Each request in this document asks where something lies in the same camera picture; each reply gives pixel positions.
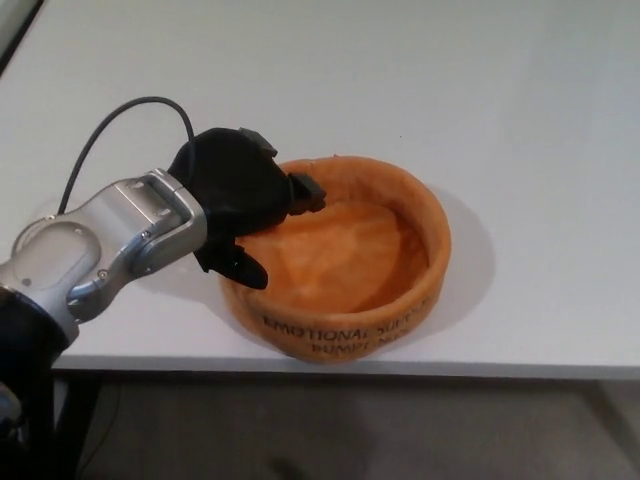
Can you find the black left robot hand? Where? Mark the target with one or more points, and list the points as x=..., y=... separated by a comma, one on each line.
x=235, y=185

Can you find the orange soft plush plate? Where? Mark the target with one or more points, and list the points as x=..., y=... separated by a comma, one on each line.
x=350, y=260

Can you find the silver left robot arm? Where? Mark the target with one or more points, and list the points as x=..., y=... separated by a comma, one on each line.
x=60, y=250

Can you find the black border strip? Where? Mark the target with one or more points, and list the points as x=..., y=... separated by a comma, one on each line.
x=17, y=36

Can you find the black table leg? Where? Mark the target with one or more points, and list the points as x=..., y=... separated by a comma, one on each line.
x=77, y=430

